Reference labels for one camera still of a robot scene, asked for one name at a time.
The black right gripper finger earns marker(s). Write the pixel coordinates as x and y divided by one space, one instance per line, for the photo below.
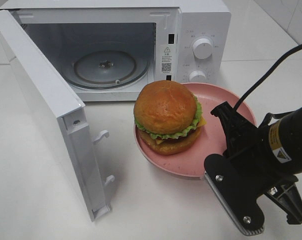
229 119
287 197

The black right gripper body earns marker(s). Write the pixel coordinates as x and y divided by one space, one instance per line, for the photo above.
266 154

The pink round plate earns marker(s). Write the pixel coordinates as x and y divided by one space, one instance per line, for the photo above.
190 163

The burger with lettuce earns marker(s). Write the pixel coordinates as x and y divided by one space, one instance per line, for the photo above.
168 117

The white microwave door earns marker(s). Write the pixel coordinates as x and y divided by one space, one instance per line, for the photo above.
59 113

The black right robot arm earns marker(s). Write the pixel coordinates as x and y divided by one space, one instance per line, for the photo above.
294 122

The lower white timer knob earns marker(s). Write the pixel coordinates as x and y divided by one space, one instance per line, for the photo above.
198 76

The upper white power knob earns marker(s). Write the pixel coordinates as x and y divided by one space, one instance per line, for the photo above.
202 47

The white warning sticker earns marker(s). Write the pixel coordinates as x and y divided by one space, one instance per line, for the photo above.
166 58

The white microwave oven body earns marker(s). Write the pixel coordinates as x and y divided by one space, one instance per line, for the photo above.
66 30

